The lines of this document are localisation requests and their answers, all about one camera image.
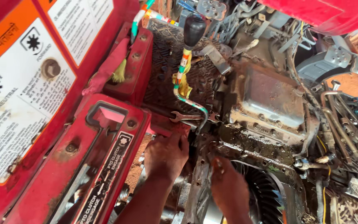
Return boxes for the person's right hand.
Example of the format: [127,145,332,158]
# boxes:
[210,157,252,216]

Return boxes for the person's left hand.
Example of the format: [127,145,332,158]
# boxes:
[144,133,191,181]

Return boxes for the steel open-end wrench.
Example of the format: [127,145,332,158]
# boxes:
[169,111,220,124]

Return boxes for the transmission housing casting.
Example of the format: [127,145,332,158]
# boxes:
[179,124,310,224]

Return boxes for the yellow cloth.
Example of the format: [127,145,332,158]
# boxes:
[172,50,193,99]

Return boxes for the black ribbed floor mat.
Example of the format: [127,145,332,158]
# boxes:
[143,18,227,114]

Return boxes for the greasy transmission cover plate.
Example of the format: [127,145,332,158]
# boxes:
[228,62,311,147]

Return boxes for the yellow tassel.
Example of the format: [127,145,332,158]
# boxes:
[112,58,127,83]

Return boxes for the red lever console panel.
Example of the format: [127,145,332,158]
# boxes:
[5,93,152,224]

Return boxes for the pink cloth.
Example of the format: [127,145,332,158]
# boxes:
[82,38,131,96]

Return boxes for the taped gear lever black knob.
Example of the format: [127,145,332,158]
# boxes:
[173,14,209,135]

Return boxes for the taped thin lever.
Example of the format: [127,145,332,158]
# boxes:
[131,0,156,44]

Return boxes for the bent steel linkage rods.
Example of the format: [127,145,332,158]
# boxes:
[320,80,358,165]

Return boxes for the red tractor fender with labels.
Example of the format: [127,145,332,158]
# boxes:
[0,0,140,224]

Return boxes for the red tractor hood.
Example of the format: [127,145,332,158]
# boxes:
[258,0,358,37]

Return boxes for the steel ring gear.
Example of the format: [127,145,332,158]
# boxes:
[244,168,288,224]

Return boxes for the red bolted side bracket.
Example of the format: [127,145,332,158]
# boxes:
[103,23,154,107]

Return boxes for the grey metal bracket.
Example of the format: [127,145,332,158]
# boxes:
[197,43,232,76]

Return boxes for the grey corrugated hose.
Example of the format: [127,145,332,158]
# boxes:
[315,179,325,224]

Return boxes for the yellow wire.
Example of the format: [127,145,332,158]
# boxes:
[317,135,332,224]

